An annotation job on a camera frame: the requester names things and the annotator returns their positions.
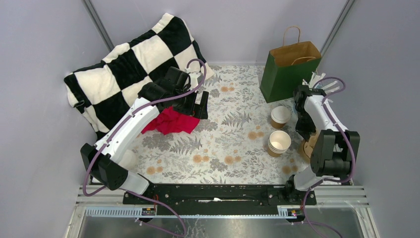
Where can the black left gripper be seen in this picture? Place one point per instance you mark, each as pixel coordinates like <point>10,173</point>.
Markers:
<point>198,110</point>

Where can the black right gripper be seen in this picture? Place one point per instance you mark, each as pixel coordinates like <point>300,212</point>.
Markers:
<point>305,131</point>

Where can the brown pulp cup carrier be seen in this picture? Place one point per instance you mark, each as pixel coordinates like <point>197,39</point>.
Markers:
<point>306,148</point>

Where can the brown paper coffee cup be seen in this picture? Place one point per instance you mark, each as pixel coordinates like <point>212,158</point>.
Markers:
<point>280,116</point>

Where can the green paper bag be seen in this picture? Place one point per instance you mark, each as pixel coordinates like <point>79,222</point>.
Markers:
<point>287,67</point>

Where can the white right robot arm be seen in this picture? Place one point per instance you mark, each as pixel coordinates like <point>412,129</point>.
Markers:
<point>334,155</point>

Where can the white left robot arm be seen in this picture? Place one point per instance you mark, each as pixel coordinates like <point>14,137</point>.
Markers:
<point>177,89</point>

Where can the red cloth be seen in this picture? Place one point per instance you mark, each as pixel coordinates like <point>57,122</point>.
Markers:
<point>170,121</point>

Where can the stack of brown paper cups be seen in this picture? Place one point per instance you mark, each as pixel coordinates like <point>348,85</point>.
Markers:
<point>278,143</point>

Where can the blue cup of straws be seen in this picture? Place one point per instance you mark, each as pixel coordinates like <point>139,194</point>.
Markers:
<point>317,85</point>

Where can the floral patterned table mat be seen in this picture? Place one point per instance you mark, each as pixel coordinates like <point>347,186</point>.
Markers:
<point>228,147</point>

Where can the black white checkered pillow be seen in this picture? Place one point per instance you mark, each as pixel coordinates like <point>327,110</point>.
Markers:
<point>104,92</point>

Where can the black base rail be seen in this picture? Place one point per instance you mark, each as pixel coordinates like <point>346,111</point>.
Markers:
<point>221,199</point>

